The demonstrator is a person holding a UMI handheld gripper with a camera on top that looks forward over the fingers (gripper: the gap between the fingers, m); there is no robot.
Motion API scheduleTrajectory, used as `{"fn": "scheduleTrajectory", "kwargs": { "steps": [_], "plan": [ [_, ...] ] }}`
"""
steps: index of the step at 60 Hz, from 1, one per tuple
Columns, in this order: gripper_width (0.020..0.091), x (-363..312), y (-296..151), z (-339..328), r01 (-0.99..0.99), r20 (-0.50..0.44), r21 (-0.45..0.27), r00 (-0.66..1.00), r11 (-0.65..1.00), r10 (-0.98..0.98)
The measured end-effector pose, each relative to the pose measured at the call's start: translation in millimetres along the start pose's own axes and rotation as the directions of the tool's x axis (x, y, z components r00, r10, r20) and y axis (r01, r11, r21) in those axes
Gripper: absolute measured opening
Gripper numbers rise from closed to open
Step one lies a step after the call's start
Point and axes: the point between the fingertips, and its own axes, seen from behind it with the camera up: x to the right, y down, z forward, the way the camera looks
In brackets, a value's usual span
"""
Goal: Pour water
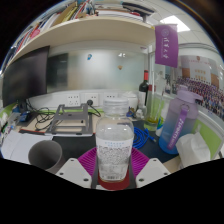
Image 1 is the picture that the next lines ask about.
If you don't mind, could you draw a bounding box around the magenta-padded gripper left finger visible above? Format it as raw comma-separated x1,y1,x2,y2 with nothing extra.
55,147,100,190

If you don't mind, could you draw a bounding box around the group photo poster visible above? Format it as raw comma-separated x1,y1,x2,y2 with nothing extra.
176,54,224,118

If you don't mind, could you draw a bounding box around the white round pot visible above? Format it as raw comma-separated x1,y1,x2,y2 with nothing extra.
121,91,140,111

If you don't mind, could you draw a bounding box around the white tissue pack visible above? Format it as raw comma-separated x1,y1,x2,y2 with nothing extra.
175,131,211,168

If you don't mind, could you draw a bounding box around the white printed paper sheet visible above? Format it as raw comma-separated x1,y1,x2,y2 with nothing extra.
0,129,22,158
9,132,54,165

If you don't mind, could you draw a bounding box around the clear plastic water bottle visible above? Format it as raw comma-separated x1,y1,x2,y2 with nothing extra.
95,97,135,183

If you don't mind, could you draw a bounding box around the black computer monitor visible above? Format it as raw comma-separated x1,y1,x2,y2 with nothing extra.
1,45,51,109

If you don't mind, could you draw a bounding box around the blue coiled cable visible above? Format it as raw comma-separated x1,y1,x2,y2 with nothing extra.
132,126,158,151

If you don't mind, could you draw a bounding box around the black red-edged desk mat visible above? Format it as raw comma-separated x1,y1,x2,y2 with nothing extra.
51,133,101,162

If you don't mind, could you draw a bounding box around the grey metal laptop stand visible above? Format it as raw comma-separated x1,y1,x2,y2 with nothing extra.
44,103,98,138

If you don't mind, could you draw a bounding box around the white wall socket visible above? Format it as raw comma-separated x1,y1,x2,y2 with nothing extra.
104,92,119,101
84,93,100,107
66,93,82,107

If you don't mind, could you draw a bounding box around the black cable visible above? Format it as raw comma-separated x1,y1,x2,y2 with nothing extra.
32,105,57,132

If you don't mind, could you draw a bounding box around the large purple water bottle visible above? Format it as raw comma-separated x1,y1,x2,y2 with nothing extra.
158,84,204,155

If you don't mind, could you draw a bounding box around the grey cup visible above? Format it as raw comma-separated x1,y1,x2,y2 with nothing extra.
27,139,64,175

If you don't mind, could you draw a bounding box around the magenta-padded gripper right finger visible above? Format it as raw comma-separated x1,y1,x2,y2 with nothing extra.
128,147,170,190

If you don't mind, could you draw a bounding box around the small blue box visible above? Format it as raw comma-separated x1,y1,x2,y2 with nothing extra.
18,111,32,123

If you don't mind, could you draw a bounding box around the dark navy mouse pad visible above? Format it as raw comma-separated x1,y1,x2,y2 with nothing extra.
132,119,181,165

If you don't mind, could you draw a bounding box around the tall clear glass vase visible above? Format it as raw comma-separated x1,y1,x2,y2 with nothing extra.
143,89,165,132

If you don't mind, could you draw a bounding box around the flat round red coaster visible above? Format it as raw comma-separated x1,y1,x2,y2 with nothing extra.
97,168,131,191

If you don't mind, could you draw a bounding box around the wooden shelf with books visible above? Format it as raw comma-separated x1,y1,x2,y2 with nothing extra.
6,0,158,66

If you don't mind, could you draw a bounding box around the dark wine bottle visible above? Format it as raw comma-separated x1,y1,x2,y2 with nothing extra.
138,69,151,108

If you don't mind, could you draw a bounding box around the purple hanging banner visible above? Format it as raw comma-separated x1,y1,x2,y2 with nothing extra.
154,23,180,69

